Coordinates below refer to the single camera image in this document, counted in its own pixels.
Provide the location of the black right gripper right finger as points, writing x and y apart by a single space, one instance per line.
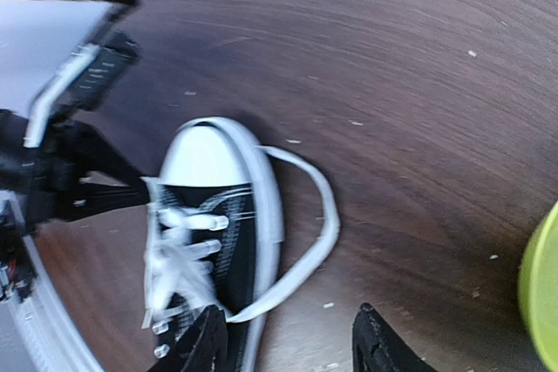
376 347

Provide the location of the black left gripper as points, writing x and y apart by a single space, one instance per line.
47 179

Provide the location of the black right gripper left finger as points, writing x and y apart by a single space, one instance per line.
200 346

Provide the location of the white shoelace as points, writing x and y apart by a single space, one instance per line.
305 237

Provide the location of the black white canvas sneaker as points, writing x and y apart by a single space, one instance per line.
214 236

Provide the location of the lime green bowl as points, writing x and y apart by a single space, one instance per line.
537 289

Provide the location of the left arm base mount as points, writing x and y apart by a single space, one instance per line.
17 271

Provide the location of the front aluminium rail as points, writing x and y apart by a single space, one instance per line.
38 334

